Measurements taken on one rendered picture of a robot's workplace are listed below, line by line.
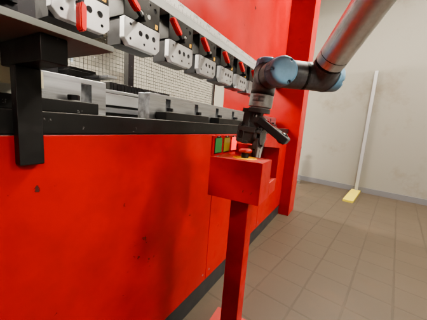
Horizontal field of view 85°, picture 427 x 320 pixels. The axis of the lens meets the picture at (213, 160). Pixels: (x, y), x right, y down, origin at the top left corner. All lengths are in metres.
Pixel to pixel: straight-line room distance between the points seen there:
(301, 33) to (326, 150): 2.23
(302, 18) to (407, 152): 2.45
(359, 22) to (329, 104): 3.67
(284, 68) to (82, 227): 0.63
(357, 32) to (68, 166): 0.69
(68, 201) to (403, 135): 4.01
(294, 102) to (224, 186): 1.82
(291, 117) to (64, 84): 2.02
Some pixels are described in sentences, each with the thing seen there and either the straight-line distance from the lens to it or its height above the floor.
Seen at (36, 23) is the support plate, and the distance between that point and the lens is 0.44.
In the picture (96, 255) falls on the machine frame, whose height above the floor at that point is 0.52.
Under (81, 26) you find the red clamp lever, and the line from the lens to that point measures 0.72.
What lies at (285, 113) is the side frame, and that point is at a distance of 2.42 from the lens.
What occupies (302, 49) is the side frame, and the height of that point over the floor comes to 1.61.
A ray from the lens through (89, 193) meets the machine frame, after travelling 0.64.
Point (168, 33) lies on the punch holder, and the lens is 1.00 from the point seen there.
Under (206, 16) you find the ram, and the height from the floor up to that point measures 1.35.
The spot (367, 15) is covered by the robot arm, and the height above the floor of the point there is 1.11.
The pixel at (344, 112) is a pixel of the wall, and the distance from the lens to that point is 4.22.
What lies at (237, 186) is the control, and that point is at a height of 0.70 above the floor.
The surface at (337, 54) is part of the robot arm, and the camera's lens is 0.67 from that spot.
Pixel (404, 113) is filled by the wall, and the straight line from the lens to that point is 4.16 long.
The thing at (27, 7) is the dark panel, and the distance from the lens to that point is 1.33.
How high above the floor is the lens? 0.88
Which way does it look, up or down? 9 degrees down
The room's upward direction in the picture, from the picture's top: 4 degrees clockwise
